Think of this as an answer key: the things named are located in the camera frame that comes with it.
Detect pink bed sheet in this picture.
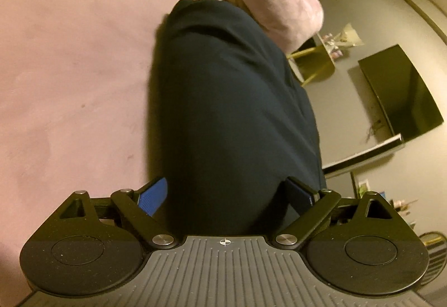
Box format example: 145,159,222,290
0,0,232,294

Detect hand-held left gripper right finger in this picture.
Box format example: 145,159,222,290
274,176,394,250

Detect white wall shelf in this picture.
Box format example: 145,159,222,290
320,133,403,176

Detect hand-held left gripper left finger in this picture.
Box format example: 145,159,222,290
59,177,176,249

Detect small items on shelf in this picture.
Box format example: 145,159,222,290
353,179,420,228

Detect black flat television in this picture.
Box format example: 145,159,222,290
358,44,445,144

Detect dark navy pants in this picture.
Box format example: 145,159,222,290
146,0,328,237

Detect gold wire basket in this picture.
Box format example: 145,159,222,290
418,232,447,295

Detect side table with yellow legs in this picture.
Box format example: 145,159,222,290
286,31,336,87

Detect wrapped flower bouquet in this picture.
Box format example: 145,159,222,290
322,22,366,61

